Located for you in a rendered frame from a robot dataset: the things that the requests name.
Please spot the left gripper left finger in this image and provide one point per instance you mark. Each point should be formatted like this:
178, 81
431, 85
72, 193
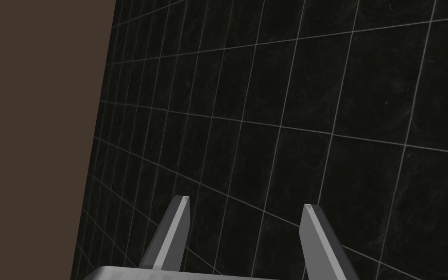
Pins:
169, 239

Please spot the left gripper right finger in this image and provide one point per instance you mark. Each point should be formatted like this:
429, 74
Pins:
321, 249

